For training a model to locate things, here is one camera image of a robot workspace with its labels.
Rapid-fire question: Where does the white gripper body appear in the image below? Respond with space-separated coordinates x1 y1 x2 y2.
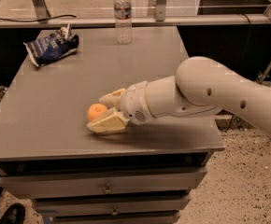
120 81 155 125

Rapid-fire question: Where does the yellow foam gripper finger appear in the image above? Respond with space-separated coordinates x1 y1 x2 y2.
99 88 125 109
87 107 130 133

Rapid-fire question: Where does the grey drawer cabinet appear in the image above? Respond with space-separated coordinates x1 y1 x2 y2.
0 26 226 224

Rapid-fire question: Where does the black shoe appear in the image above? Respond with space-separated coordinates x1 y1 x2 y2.
0 203 25 224

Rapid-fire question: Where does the middle grey drawer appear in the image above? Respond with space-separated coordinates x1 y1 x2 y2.
34 194 190 217

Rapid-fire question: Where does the blue chip bag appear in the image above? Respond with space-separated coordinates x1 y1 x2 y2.
24 24 79 67

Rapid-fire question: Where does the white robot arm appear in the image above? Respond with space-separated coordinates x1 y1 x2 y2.
87 57 271 138

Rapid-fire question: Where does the orange fruit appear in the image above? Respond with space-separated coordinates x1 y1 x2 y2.
87 103 107 121

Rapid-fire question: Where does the clear plastic water bottle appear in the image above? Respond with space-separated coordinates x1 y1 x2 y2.
114 0 132 44

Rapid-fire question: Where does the top grey drawer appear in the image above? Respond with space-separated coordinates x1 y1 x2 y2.
0 167 207 199

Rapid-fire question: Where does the black cable on ledge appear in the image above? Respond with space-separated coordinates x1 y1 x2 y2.
0 14 78 23

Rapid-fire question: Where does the bottom grey drawer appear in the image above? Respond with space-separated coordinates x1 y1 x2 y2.
52 211 180 224

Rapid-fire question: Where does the grey drawer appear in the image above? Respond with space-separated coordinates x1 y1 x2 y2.
34 194 190 217
52 211 180 224
0 167 207 199

